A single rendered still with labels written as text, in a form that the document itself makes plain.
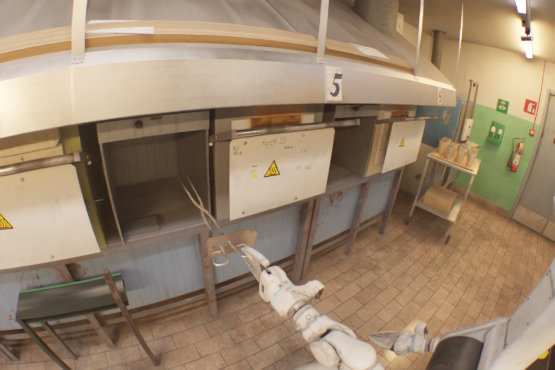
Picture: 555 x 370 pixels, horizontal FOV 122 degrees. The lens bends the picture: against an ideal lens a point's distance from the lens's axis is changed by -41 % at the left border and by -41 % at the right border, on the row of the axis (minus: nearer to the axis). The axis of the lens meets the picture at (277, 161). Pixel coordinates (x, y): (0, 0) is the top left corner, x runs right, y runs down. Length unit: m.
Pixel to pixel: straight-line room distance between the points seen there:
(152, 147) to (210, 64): 1.05
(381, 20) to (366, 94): 1.14
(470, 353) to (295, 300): 0.44
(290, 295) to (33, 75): 0.84
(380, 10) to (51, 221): 2.46
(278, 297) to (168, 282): 1.08
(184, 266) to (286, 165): 0.83
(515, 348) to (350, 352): 0.32
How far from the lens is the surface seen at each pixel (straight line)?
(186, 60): 0.77
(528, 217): 4.77
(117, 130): 1.05
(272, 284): 0.64
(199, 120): 1.09
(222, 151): 1.20
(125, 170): 1.78
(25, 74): 0.80
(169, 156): 1.79
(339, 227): 2.26
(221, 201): 1.31
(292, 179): 1.32
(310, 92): 0.99
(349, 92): 1.15
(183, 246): 1.47
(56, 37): 0.83
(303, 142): 1.28
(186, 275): 1.63
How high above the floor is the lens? 1.65
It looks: 22 degrees down
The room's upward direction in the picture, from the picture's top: 5 degrees clockwise
